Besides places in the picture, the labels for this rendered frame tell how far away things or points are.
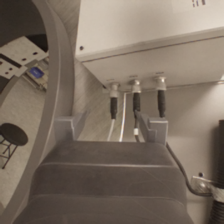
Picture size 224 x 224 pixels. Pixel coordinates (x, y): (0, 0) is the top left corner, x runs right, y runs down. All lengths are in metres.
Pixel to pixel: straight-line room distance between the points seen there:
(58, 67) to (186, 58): 0.22
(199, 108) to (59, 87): 0.23
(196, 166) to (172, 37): 0.18
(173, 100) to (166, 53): 0.10
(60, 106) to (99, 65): 0.12
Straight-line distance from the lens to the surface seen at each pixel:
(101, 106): 0.30
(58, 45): 0.35
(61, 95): 0.30
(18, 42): 0.96
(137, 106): 0.24
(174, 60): 0.22
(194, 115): 0.27
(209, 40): 0.20
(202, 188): 0.26
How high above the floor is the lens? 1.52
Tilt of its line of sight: 4 degrees down
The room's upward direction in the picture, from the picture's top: 45 degrees clockwise
